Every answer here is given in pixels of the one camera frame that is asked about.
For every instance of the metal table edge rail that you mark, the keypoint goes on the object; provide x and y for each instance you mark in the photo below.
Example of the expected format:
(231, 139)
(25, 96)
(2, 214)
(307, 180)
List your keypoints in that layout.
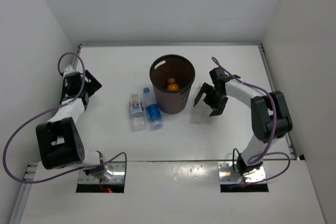
(142, 44)

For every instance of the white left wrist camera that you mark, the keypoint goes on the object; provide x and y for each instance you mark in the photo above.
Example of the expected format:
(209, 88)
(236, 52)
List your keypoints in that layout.
(68, 70)

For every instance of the brown plastic waste bin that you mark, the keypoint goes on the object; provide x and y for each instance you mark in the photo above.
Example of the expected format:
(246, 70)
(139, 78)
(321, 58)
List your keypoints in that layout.
(172, 77)

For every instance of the blue label water bottle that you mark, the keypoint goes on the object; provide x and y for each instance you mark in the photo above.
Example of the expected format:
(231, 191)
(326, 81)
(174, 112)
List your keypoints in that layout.
(152, 110)

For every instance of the clear plastic bottle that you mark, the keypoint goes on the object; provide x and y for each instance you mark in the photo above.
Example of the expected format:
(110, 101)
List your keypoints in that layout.
(200, 113)

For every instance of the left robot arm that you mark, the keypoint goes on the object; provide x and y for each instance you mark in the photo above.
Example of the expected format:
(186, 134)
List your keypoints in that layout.
(59, 142)

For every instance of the orange juice bottle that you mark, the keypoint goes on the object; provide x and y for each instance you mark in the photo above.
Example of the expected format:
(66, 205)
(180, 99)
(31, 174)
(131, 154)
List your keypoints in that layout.
(172, 84)

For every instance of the orange label clear bottle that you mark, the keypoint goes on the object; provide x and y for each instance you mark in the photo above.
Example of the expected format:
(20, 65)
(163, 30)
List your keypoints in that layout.
(137, 113)

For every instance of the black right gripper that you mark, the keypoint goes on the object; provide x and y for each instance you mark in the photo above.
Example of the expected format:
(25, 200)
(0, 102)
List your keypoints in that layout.
(218, 108)

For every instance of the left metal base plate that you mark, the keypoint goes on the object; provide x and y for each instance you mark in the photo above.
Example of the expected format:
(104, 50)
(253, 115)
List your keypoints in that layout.
(111, 174)

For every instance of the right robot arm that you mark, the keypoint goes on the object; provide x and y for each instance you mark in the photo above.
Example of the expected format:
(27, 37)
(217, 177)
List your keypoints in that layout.
(270, 117)

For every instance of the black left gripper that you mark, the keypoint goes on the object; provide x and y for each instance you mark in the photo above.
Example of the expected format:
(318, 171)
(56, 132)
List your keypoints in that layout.
(93, 86)

